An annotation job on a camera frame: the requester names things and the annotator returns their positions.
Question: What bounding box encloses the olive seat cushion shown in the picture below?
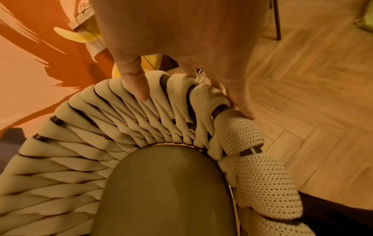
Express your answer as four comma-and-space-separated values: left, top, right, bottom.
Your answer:
90, 145, 238, 236

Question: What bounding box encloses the beige woven strap chair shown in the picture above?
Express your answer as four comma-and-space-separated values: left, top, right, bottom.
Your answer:
0, 70, 317, 236

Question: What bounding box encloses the black fabric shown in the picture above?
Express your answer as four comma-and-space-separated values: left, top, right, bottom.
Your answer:
296, 191, 373, 236

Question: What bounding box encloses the black metal furniture leg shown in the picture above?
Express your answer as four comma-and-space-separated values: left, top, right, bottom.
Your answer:
272, 0, 282, 42

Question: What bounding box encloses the green object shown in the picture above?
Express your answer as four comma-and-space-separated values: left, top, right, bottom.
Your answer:
354, 0, 373, 33

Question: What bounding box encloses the person's right hand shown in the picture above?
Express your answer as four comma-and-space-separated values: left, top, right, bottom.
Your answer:
90, 0, 269, 121

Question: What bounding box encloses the white wooden frame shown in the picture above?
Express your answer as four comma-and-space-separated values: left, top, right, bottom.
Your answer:
68, 0, 97, 30

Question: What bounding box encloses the yellow curved object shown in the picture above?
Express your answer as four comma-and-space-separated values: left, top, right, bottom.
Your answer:
54, 26, 103, 44

